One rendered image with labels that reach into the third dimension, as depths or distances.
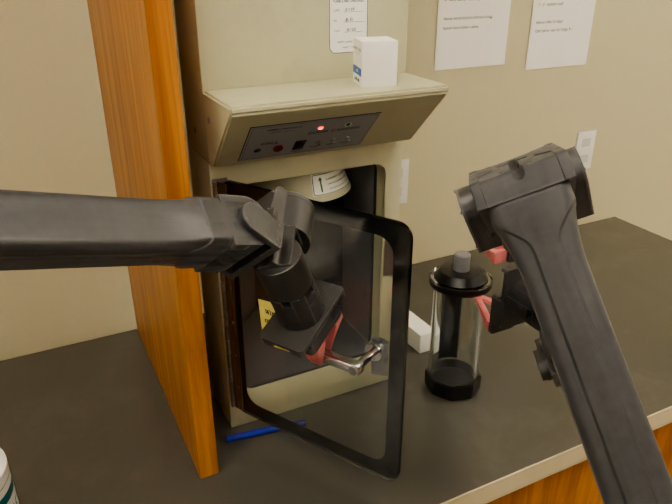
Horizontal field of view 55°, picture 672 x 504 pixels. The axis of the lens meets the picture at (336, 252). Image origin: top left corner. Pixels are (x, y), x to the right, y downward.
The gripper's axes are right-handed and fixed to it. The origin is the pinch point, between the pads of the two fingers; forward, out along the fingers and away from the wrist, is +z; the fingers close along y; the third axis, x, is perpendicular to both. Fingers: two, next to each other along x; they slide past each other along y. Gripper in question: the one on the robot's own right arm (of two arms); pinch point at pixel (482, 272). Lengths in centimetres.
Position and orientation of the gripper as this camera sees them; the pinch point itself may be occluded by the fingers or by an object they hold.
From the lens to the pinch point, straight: 109.0
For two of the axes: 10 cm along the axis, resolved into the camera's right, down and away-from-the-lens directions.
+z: -4.5, -3.8, 8.1
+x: -8.9, 2.0, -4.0
